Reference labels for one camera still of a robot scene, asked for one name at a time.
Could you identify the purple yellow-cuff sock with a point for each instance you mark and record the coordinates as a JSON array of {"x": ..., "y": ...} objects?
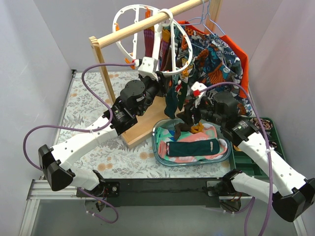
[{"x": 149, "y": 36}]

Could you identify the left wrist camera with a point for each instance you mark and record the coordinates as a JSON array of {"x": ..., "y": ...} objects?
[{"x": 148, "y": 67}]

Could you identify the small brown sock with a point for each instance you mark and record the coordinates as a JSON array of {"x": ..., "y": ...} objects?
[{"x": 190, "y": 116}]

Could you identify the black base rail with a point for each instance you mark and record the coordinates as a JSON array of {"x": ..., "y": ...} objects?
[{"x": 136, "y": 192}]

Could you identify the wooden drying rack stand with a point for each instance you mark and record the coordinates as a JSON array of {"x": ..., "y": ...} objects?
[{"x": 128, "y": 21}]

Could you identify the floral table mat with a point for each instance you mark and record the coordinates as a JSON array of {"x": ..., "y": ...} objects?
[{"x": 114, "y": 159}]

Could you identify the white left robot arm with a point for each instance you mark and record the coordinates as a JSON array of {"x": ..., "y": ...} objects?
[{"x": 86, "y": 140}]

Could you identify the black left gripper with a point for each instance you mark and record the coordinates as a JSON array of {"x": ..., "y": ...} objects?
[{"x": 160, "y": 78}]

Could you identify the patterned blue orange shorts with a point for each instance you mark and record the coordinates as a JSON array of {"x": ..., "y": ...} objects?
[{"x": 244, "y": 107}]

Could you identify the blue wire clothes hanger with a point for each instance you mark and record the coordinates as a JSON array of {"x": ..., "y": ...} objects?
[{"x": 210, "y": 12}]

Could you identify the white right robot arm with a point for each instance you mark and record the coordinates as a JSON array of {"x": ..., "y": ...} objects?
[{"x": 290, "y": 193}]

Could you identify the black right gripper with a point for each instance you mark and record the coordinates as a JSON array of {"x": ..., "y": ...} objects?
[{"x": 197, "y": 103}]

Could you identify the small mustard yellow sock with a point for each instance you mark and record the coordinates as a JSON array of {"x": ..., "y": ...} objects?
[{"x": 197, "y": 128}]

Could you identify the reindeer sock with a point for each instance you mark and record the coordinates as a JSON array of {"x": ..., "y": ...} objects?
[{"x": 172, "y": 102}]

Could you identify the dark teal sock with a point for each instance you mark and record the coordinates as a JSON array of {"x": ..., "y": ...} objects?
[{"x": 196, "y": 148}]

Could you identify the clear glass sock container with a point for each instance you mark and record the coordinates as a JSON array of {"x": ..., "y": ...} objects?
[{"x": 164, "y": 131}]

